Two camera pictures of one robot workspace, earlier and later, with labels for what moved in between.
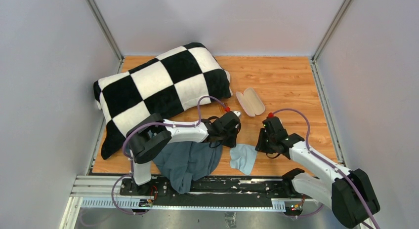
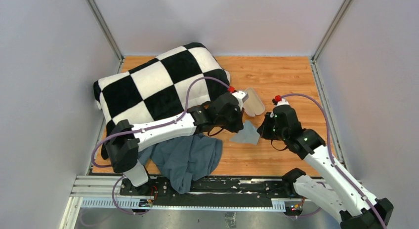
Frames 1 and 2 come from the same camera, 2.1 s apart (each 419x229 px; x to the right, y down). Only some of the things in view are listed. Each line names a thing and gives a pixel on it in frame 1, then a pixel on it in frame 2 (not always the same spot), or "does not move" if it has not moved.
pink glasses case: x=250 y=102 does not move
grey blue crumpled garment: x=182 y=163 does not move
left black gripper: x=232 y=142 → x=238 y=125
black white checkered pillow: x=182 y=79 does not move
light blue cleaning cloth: x=242 y=157 → x=248 y=134
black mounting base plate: x=216 y=191 does not move
